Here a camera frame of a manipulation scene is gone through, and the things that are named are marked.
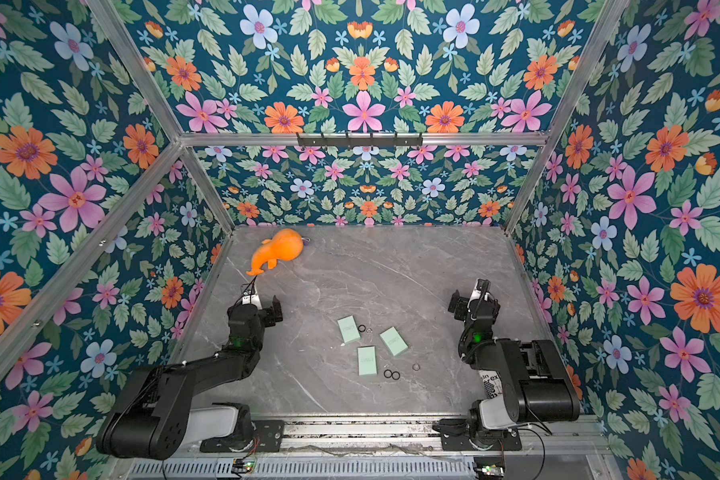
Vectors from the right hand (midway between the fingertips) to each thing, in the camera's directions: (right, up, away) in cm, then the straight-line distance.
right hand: (481, 292), depth 91 cm
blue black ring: (-26, -23, -7) cm, 35 cm away
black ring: (-28, -22, -7) cm, 37 cm away
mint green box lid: (-35, -19, -7) cm, 40 cm away
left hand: (-68, -1, -1) cm, 68 cm away
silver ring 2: (-21, -21, -6) cm, 30 cm away
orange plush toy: (-66, +15, +15) cm, 70 cm away
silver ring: (-37, -11, +2) cm, 39 cm away
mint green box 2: (-27, -14, -3) cm, 31 cm away
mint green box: (-41, -11, -1) cm, 43 cm away
